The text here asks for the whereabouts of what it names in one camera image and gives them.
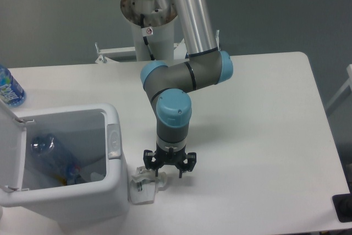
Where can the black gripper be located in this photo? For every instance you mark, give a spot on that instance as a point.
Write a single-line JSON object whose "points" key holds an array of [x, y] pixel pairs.
{"points": [[157, 159]]}

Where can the clear blue plastic bottle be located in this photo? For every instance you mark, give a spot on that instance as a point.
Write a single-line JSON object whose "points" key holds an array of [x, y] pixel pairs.
{"points": [[51, 156]]}

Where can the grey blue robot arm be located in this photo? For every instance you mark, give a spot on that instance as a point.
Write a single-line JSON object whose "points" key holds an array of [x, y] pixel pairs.
{"points": [[166, 85]]}

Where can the white trash can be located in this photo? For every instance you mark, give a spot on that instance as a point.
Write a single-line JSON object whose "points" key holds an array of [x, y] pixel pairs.
{"points": [[92, 134]]}

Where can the trash pile inside can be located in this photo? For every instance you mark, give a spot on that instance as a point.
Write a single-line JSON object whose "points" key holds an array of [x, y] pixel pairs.
{"points": [[75, 175]]}

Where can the white trash can lid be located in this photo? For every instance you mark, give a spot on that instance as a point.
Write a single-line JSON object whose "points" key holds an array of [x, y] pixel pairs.
{"points": [[16, 130]]}

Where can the crumpled white paper cup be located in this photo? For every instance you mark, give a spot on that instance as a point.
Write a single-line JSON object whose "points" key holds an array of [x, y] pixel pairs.
{"points": [[144, 185]]}

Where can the blue labelled water bottle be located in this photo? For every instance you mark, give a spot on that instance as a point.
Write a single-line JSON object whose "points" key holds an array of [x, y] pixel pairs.
{"points": [[12, 94]]}

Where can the black clamp at table edge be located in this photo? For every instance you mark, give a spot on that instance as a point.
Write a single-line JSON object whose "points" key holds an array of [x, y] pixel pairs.
{"points": [[342, 205]]}

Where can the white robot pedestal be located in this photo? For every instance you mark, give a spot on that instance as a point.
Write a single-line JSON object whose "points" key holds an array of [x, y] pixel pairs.
{"points": [[155, 40]]}

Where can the white pedestal base frame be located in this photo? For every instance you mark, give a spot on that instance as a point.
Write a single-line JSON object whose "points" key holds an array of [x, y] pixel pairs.
{"points": [[125, 54]]}

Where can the white frame at right edge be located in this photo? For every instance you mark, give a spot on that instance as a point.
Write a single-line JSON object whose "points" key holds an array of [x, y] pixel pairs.
{"points": [[342, 93]]}

